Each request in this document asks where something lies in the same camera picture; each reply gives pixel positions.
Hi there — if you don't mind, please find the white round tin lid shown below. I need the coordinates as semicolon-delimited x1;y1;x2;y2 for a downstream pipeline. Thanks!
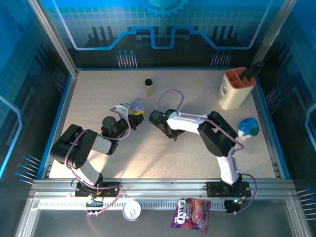
122;199;142;222

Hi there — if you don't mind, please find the beige knife block orange top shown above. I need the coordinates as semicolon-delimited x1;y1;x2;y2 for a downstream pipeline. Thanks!
217;67;257;111

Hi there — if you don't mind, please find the purple candy bag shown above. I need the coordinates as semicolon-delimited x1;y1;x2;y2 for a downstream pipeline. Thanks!
171;197;212;233

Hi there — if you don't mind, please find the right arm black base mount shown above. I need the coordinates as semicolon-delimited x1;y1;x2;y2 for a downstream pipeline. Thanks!
206;181;252;198

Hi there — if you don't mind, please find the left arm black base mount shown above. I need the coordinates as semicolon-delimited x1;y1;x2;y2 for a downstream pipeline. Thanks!
75;181;122;198

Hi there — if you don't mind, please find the blue topped plastic cup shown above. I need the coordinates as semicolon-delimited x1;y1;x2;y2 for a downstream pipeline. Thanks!
237;118;259;141

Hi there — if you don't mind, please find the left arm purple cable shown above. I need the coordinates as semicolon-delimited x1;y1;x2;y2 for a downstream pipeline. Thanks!
63;107;131;218

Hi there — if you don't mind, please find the white slotted cable duct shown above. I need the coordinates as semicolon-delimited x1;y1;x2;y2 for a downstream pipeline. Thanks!
38;199;227;211

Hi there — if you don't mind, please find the beige bottle black cap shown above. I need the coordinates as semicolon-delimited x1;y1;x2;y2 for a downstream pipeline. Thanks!
144;79;156;97

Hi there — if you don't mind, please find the aluminium table rail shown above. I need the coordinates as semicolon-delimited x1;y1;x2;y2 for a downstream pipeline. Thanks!
29;177;297;199

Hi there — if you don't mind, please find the aluminium frame post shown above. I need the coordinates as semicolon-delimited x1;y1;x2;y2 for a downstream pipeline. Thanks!
251;0;299;72
27;0;80;76

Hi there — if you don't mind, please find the purple earbud charging case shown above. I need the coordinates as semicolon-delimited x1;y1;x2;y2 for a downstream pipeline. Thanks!
130;98;145;112

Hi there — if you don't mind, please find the black knife handle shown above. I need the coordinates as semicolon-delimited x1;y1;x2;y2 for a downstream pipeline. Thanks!
240;61;265;81

